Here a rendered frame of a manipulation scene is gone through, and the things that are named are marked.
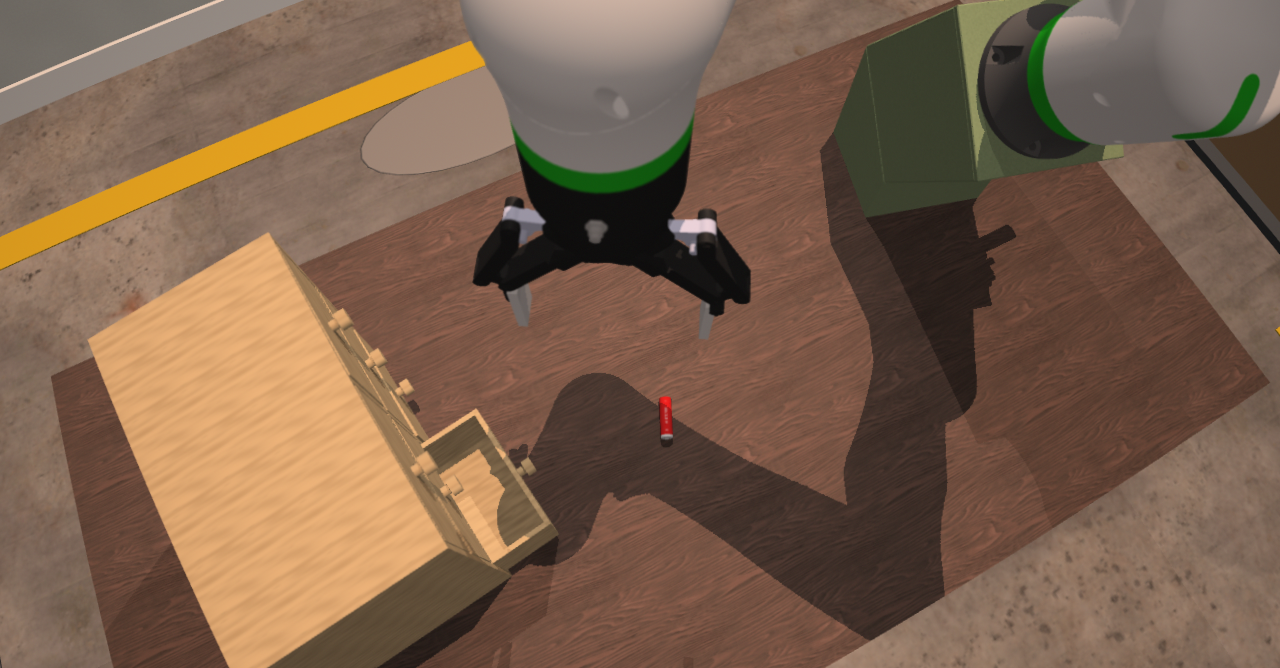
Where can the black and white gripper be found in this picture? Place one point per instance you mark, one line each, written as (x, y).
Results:
(713, 274)

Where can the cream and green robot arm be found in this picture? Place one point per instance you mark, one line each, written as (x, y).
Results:
(603, 168)

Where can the red aa battery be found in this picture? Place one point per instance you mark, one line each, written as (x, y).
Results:
(666, 430)

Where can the light wooden chest of drawers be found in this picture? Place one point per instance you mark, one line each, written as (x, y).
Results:
(304, 541)

